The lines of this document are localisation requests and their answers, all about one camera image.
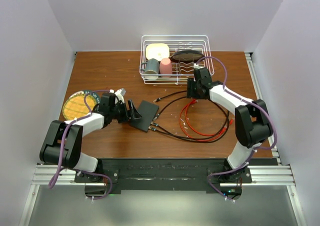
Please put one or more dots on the round yellow green coaster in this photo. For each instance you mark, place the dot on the round yellow green coaster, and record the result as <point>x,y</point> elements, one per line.
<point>75,106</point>

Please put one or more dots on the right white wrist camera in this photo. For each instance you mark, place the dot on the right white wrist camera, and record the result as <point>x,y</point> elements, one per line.
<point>197,66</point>

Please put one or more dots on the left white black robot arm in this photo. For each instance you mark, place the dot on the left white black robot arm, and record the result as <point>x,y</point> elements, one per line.
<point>80,126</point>

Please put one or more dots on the black network switch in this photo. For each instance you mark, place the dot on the black network switch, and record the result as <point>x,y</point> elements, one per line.
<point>148,111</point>

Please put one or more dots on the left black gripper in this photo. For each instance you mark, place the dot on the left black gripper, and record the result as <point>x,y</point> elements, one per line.
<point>125,117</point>

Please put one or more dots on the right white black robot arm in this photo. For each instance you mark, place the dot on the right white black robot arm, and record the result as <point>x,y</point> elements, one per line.
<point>252,122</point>

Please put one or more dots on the dark brown oval bowl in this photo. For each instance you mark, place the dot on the dark brown oval bowl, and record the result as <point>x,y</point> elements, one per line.
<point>186,56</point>

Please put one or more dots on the white wire dish rack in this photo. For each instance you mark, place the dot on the white wire dish rack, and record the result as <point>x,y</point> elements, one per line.
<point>181,71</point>

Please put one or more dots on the grey mug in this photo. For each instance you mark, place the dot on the grey mug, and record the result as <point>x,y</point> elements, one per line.
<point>151,67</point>

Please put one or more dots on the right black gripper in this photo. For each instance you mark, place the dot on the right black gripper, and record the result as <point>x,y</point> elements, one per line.
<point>191,83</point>

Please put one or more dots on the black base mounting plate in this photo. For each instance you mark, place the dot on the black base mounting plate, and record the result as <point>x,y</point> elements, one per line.
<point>116,175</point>

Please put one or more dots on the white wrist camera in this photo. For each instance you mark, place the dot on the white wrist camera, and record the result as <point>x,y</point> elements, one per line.
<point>119,95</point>
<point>197,66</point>

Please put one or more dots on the pink cup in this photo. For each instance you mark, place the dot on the pink cup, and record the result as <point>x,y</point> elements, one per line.
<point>165,67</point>

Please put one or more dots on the cream square plate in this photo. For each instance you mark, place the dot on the cream square plate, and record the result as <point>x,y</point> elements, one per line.
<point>157,51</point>

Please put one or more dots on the aluminium frame rail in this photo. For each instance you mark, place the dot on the aluminium frame rail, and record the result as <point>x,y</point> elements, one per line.
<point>57,200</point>

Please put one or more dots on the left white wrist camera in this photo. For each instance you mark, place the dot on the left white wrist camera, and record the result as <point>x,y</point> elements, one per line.
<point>119,95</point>

